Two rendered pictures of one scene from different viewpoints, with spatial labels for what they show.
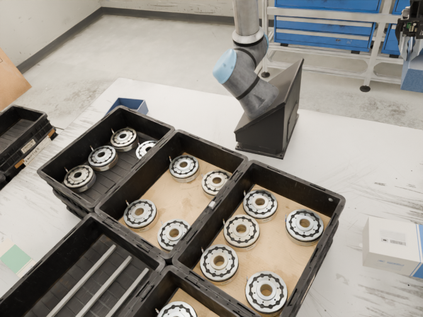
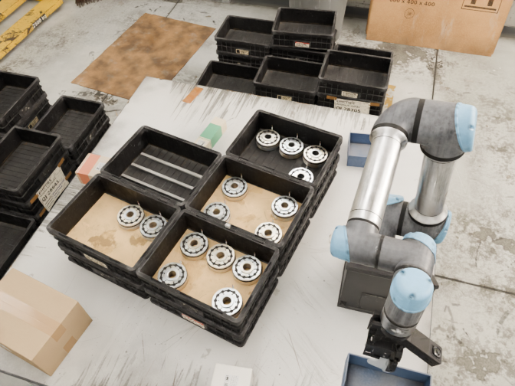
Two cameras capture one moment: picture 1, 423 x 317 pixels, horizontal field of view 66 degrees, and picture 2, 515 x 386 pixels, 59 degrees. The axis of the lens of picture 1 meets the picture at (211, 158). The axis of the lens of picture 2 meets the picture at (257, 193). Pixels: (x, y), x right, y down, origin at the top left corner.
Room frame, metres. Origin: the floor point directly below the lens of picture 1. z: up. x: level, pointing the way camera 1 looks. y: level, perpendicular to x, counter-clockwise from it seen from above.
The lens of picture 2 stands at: (0.42, -0.89, 2.27)
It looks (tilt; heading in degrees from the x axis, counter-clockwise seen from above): 52 degrees down; 77
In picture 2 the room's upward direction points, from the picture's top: 3 degrees counter-clockwise
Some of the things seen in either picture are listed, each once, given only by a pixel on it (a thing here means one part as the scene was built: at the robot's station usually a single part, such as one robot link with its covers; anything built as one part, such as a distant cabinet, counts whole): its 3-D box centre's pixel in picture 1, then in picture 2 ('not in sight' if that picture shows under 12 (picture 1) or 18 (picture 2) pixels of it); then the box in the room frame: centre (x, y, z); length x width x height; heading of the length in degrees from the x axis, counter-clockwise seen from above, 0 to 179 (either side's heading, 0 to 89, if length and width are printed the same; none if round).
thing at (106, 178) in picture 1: (113, 161); (284, 155); (0.83, 0.35, 0.87); 0.40 x 0.30 x 0.11; 137
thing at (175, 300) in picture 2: (262, 240); (210, 269); (0.42, -0.09, 0.87); 0.40 x 0.30 x 0.11; 137
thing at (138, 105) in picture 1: (124, 116); (370, 151); (1.25, 0.37, 0.74); 0.20 x 0.15 x 0.07; 155
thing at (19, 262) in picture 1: (23, 265); (208, 138); (0.56, 0.68, 0.73); 0.24 x 0.06 x 0.06; 48
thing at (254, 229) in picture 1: (241, 229); (221, 256); (0.47, -0.05, 0.86); 0.10 x 0.10 x 0.01
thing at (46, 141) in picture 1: (42, 155); (351, 109); (1.46, 0.99, 0.41); 0.31 x 0.02 x 0.16; 148
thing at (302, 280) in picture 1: (261, 231); (208, 262); (0.42, -0.09, 0.92); 0.40 x 0.30 x 0.02; 137
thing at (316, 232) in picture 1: (304, 224); (227, 301); (0.45, -0.22, 0.86); 0.10 x 0.10 x 0.01
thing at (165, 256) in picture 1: (174, 185); (250, 199); (0.63, 0.13, 0.92); 0.40 x 0.30 x 0.02; 137
